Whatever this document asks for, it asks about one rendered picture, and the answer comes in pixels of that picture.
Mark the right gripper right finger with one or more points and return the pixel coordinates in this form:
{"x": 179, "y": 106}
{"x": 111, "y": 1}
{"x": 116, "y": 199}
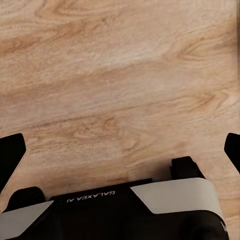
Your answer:
{"x": 232, "y": 149}

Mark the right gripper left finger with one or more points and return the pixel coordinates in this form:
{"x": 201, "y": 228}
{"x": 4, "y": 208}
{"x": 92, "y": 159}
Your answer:
{"x": 12, "y": 149}

